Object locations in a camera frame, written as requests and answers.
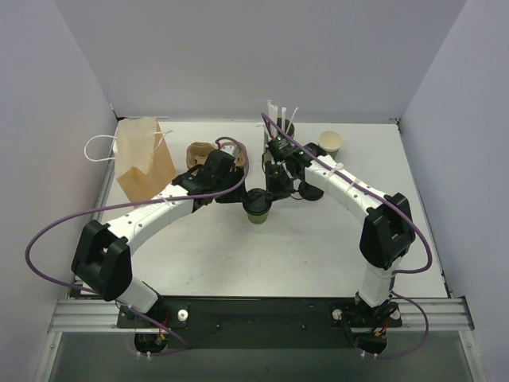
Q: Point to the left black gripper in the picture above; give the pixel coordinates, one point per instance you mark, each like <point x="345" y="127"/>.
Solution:
<point x="232" y="191"/>

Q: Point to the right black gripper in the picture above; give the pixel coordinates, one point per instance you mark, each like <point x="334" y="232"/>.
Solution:
<point x="278" y="188"/>

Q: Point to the brown pulp cup carrier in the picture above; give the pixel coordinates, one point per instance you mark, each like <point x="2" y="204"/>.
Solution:
<point x="197" y="153"/>

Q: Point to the black plastic cup lid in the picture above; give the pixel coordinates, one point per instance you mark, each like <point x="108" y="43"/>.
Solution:
<point x="257" y="199"/>

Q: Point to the green paper coffee cup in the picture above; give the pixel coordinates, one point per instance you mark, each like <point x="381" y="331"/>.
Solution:
<point x="257" y="216"/>

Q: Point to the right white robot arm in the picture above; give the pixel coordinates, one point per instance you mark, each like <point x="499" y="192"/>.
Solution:
<point x="386" y="220"/>

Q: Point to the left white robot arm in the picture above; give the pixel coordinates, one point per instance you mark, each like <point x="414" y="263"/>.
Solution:
<point x="103" y="255"/>

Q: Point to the grey cylindrical straw holder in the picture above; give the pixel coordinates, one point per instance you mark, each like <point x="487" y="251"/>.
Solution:
<point x="277" y="148"/>

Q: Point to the brown paper bag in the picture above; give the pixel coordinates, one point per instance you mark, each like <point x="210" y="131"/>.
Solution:
<point x="142" y="160"/>

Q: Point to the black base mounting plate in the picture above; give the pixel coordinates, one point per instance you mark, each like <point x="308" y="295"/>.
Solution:
<point x="261" y="323"/>

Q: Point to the aluminium rail frame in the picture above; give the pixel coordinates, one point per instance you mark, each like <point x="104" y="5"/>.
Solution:
<point x="95" y="316"/>

